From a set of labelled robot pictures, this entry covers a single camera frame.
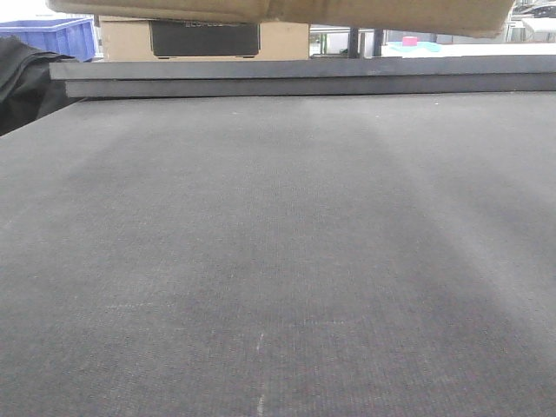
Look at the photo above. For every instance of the cardboard box black label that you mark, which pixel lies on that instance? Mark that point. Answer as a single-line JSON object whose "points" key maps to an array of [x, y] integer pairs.
{"points": [[142, 40]]}

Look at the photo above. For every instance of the white table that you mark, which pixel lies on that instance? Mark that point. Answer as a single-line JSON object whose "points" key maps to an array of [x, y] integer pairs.
{"points": [[491, 49]]}

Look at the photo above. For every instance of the black cloth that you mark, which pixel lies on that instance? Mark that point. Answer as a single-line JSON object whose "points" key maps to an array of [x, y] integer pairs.
{"points": [[28, 92]]}

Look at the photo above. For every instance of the worn brown cardboard box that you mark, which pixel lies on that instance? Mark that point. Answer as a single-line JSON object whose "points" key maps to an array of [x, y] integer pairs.
{"points": [[474, 18]]}

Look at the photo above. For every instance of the light blue tray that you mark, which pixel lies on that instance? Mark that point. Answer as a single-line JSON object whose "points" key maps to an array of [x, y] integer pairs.
{"points": [[419, 47]]}

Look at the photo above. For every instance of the pink cube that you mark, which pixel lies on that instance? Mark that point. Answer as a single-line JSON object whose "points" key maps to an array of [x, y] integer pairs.
{"points": [[409, 41]]}

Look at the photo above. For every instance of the blue plastic crate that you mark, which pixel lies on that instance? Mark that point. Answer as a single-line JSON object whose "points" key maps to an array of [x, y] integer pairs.
{"points": [[66, 36]]}

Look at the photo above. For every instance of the dark table edge rail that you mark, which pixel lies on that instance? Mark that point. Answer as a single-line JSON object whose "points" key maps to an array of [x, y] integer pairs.
{"points": [[320, 77]]}

